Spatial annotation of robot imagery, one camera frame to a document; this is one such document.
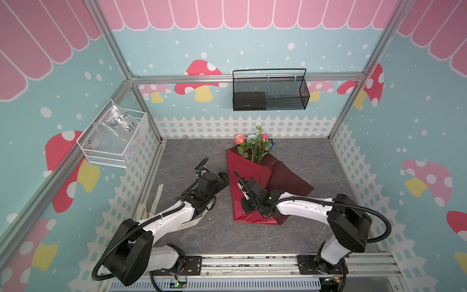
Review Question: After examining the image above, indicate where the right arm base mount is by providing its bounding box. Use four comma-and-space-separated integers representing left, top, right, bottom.
297, 255, 349, 276

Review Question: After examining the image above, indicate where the light blue fake flower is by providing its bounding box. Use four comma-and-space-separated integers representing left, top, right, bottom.
237, 125, 271, 164

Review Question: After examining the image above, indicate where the cream ribbon strip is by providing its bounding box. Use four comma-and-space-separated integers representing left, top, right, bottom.
136, 184, 208, 233

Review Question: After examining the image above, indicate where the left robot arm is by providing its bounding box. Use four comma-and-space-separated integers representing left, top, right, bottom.
91, 170, 229, 286

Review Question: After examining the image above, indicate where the dark red wrapping paper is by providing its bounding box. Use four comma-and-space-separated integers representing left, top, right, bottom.
225, 144, 315, 226

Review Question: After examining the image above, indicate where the black box in basket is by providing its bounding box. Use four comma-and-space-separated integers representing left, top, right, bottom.
232, 92, 266, 111

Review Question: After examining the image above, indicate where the black wire mesh basket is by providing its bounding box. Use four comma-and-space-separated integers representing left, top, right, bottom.
232, 68, 310, 111

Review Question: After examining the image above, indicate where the pink orange fake rose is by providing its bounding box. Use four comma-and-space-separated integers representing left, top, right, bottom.
234, 134, 246, 144

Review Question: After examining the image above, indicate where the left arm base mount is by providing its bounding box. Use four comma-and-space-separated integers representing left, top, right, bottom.
152, 256, 203, 277

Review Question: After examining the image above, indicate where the white wire basket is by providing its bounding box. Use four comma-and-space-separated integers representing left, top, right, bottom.
77, 99, 149, 169

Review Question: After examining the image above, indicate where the clear plastic bag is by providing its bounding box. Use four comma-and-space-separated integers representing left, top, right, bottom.
93, 104, 139, 144

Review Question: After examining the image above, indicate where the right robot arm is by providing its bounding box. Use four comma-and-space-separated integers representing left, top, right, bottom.
238, 177, 392, 274

